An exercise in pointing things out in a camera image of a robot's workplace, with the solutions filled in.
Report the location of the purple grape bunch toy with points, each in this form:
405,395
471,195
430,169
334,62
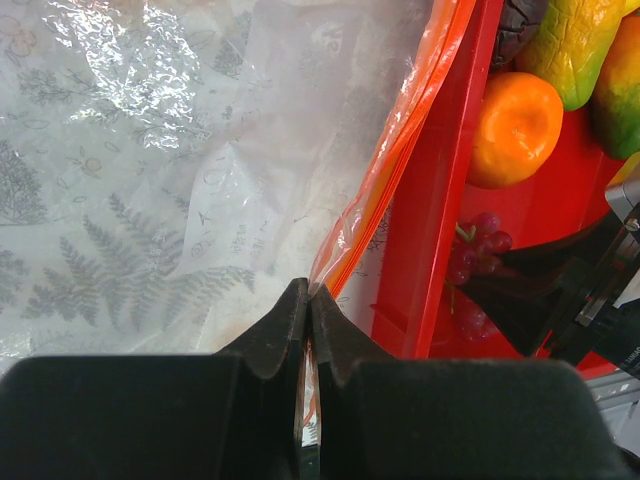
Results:
475,251

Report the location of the clear zip top bag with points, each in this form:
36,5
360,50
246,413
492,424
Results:
225,150

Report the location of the green yellow papaya toy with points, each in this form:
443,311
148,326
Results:
570,45

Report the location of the aluminium frame rail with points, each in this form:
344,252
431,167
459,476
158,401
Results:
617,397

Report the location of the dark brown passion fruit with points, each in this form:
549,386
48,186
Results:
518,23

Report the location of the red plastic tray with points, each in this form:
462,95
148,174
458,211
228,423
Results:
412,316

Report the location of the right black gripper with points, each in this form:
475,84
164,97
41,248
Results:
586,283

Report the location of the orange green mango toy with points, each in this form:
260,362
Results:
614,106

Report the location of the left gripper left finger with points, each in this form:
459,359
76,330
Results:
274,344

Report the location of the floral table mat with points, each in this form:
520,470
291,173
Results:
75,250

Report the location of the orange tangerine toy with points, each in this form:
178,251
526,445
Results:
519,125

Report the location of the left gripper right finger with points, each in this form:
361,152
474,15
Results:
346,357

